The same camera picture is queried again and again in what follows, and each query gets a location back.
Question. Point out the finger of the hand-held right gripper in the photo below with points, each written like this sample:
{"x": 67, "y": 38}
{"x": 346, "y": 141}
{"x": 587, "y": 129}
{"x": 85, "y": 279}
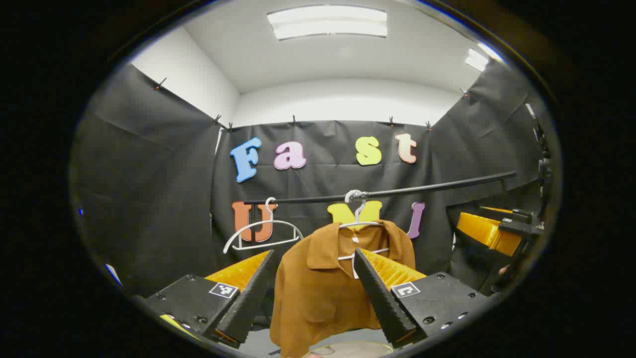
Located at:
{"x": 519, "y": 216}
{"x": 489, "y": 233}

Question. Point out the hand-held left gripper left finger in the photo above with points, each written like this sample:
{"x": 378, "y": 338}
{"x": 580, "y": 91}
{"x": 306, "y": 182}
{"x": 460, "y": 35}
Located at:
{"x": 251, "y": 298}

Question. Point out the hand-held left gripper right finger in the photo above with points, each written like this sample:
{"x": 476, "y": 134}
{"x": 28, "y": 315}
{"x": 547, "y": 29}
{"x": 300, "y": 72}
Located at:
{"x": 382, "y": 298}

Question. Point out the white round laundry hamper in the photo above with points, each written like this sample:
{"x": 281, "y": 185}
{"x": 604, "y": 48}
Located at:
{"x": 357, "y": 350}

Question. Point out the brown collared shirt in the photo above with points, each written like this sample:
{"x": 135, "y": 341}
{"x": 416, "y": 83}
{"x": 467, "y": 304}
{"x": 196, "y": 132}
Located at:
{"x": 313, "y": 298}

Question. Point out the white plastic clothes hanger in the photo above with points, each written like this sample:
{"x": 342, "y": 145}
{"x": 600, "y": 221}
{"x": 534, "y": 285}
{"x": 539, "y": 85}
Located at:
{"x": 357, "y": 215}
{"x": 271, "y": 222}

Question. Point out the black clothes rack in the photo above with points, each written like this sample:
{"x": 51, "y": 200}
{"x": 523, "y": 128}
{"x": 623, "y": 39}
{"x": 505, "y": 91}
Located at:
{"x": 422, "y": 188}

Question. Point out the small ceiling light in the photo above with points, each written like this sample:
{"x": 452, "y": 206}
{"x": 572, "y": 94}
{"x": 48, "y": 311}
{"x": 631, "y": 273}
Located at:
{"x": 477, "y": 59}

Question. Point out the black backdrop cloth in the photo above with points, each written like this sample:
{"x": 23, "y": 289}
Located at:
{"x": 149, "y": 174}

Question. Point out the row of small black clips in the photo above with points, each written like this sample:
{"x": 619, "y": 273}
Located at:
{"x": 159, "y": 84}

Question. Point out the large rectangular ceiling light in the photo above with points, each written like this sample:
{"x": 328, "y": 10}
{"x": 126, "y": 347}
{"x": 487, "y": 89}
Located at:
{"x": 328, "y": 22}

